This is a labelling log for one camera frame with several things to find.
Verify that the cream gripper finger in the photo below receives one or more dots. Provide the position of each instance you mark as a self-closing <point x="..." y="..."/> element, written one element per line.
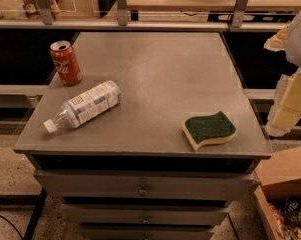
<point x="285" y="113"/>
<point x="278" y="41"/>

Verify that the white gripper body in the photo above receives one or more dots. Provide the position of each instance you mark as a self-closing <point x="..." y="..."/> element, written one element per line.
<point x="300" y="41"/>

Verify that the clear bottle with blue label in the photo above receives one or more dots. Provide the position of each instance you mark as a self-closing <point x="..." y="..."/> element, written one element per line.
<point x="84" y="107"/>

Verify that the brown cardboard box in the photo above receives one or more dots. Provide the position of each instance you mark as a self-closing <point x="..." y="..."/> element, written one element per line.
<point x="280" y="176"/>

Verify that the green and yellow sponge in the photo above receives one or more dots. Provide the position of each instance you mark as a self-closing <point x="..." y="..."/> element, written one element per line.
<point x="207" y="130"/>

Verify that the snack packets in box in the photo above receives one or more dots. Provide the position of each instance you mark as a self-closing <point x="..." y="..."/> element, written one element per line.
<point x="287" y="215"/>

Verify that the grey drawer cabinet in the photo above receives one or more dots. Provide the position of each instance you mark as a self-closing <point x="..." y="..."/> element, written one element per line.
<point x="131" y="173"/>

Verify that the red cola can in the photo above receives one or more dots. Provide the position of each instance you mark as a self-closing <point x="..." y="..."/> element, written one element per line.
<point x="66" y="63"/>

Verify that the metal railing frame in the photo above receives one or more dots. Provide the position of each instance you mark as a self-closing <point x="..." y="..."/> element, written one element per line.
<point x="203" y="15"/>

